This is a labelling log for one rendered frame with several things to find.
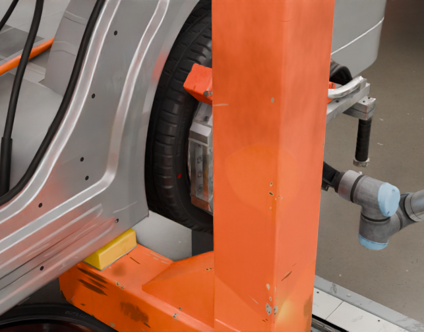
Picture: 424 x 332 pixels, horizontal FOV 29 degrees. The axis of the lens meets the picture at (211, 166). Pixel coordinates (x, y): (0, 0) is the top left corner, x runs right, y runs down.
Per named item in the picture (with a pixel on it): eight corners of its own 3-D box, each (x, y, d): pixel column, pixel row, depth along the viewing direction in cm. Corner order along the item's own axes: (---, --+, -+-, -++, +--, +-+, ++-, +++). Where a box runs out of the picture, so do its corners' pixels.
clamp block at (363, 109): (346, 105, 233) (347, 88, 231) (374, 114, 229) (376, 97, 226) (337, 112, 230) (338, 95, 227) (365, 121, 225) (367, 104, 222)
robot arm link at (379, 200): (385, 224, 241) (389, 196, 235) (348, 209, 247) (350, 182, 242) (400, 210, 247) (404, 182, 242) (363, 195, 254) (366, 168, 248)
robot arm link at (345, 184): (346, 197, 243) (360, 168, 244) (332, 192, 246) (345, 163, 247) (355, 205, 251) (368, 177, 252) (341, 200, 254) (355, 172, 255)
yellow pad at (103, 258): (100, 226, 222) (99, 211, 219) (138, 246, 214) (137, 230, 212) (62, 251, 212) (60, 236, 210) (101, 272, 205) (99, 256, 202)
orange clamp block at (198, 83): (209, 76, 212) (193, 62, 204) (234, 84, 207) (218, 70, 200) (197, 101, 211) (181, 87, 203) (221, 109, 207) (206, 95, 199)
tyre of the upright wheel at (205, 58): (270, 36, 275) (161, -46, 219) (331, 53, 262) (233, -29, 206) (196, 221, 275) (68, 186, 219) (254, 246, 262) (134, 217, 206)
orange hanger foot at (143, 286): (103, 268, 232) (93, 163, 214) (255, 349, 204) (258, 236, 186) (59, 299, 221) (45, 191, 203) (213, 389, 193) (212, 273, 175)
